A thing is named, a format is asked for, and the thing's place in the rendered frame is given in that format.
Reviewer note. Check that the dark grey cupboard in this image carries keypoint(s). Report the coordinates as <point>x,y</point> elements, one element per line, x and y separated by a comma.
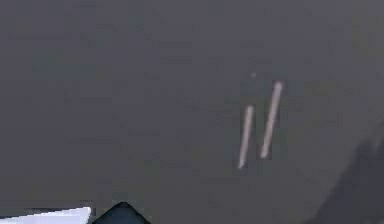
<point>133,100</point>

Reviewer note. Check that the black pointed shape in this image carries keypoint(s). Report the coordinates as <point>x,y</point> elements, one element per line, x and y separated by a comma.
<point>121,215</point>

